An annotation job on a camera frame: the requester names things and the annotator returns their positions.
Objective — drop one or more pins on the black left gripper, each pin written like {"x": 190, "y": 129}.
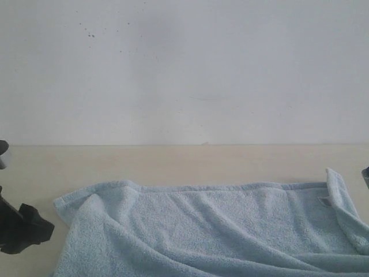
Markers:
{"x": 23, "y": 227}

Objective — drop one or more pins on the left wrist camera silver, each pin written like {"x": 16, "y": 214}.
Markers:
{"x": 4, "y": 154}

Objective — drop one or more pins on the light blue terry towel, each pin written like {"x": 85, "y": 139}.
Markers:
{"x": 262, "y": 229}

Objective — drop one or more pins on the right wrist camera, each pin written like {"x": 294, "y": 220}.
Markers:
{"x": 365, "y": 175}

